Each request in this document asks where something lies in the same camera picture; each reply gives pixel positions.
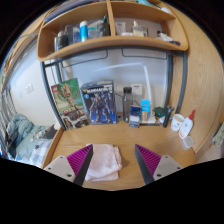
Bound small dark blue box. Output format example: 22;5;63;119
128;105;142;129

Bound green tree figure toy box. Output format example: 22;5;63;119
50;77;90;131

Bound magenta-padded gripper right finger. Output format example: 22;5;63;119
134;143;184;186

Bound light blue and orange carton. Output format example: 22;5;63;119
140;99;151;123

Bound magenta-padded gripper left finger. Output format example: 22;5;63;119
43;143;94;187

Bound white desk lamp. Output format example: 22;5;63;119
92;61;164;127

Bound blue robot model kit box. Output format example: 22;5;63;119
80;79;118;126

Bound black electric shaver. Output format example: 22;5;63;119
161;105;175;129

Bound clear plastic container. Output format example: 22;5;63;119
181;135;196;151

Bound wooden shelf unit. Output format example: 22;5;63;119
35;0;190;63

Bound pale pink towel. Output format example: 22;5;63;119
84;143;123;183

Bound white bottle with red cap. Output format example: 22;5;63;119
178;109;197;140

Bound white wall switch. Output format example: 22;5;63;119
24;83;35;94

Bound grey metal desk frame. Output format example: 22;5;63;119
39;49;188;131

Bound dark green round object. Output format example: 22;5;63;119
153;106;167;118

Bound dark transparent water bottle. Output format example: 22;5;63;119
122;86;134;124

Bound white wall outlet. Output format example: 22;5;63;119
130;83;144;98

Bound green patterned cloth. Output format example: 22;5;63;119
211;123;224;148

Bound bed with blue bedding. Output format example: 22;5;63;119
0;113;59;168

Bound white mug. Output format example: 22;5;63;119
170;113;185;132

